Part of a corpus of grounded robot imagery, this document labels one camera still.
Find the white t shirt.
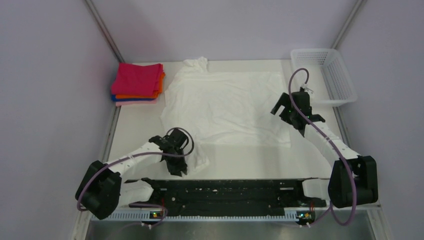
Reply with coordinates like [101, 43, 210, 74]
[160, 57, 291, 174]

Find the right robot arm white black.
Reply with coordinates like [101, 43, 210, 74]
[271, 91, 379, 208]

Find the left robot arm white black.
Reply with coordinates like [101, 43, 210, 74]
[75, 127, 195, 220]

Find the white plastic basket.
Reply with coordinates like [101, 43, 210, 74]
[290, 48, 358, 107]

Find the folded orange t shirt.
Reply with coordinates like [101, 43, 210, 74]
[112, 73, 166, 100]

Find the folded pink t shirt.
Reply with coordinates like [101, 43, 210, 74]
[115, 99, 157, 107]

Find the folded crimson t shirt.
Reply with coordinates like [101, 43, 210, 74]
[110, 63, 165, 96]

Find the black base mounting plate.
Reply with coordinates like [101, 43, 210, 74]
[141, 177, 327, 217]

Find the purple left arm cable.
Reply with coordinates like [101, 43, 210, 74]
[76, 127, 195, 229]

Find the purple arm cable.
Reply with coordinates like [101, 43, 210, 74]
[76, 127, 195, 229]
[288, 68, 358, 228]

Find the white slotted cable duct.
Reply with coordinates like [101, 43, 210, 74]
[104, 209, 311, 222]

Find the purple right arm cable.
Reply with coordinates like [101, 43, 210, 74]
[288, 68, 358, 228]

